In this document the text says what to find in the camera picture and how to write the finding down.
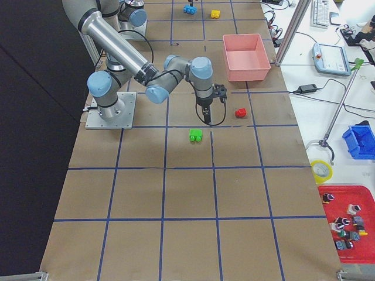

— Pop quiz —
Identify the green toy block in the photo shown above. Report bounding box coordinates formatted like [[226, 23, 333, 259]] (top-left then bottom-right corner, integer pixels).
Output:
[[189, 129, 203, 142]]

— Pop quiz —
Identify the red plastic tray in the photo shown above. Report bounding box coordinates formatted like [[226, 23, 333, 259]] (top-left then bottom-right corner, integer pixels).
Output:
[[318, 185, 374, 264]]

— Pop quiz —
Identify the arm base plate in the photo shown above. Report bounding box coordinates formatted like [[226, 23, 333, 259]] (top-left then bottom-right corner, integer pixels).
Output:
[[119, 20, 148, 41], [85, 91, 137, 129]]

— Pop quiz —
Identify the blue toy block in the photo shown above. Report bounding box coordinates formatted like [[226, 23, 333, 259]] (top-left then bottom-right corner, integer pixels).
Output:
[[183, 5, 197, 15]]

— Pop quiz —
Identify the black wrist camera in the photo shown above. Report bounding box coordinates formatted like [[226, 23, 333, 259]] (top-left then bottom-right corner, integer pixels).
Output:
[[213, 84, 227, 104]]

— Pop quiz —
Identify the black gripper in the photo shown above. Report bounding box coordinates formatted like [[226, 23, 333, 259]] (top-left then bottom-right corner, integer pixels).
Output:
[[196, 95, 213, 123]]

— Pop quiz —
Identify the pink plastic box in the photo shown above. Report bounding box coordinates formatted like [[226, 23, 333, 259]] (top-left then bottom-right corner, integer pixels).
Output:
[[223, 33, 271, 82]]

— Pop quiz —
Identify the white keyboard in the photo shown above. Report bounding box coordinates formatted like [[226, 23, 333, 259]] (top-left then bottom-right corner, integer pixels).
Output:
[[310, 0, 330, 29]]

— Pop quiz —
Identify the blue plastic bin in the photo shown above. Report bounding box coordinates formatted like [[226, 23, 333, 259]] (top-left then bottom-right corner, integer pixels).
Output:
[[342, 120, 374, 160]]

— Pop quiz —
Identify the yellow tape roll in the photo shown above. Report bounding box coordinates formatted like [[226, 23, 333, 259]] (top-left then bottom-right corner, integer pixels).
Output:
[[311, 160, 333, 184]]

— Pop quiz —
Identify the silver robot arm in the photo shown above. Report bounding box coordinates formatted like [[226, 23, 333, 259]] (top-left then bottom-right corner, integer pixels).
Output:
[[118, 0, 147, 27], [62, 1, 214, 124]]

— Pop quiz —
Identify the red toy block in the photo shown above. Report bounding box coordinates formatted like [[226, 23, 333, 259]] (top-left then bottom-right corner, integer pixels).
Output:
[[235, 108, 247, 118]]

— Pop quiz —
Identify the black power adapter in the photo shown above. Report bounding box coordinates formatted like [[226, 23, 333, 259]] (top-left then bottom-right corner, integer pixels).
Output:
[[296, 84, 318, 94]]

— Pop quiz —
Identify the aluminium frame post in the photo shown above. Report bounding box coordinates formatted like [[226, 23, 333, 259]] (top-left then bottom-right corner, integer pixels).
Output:
[[274, 0, 311, 67]]

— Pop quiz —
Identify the robot teach pendant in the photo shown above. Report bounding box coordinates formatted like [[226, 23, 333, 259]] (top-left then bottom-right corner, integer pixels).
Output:
[[312, 43, 351, 76]]

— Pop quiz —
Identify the yellow toy block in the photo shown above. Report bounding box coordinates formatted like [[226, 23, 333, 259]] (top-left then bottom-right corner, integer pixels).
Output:
[[210, 9, 220, 19]]

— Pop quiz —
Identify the green handled reacher grabber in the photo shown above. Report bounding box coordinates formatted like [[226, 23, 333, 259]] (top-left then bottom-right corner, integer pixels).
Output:
[[305, 58, 364, 166]]

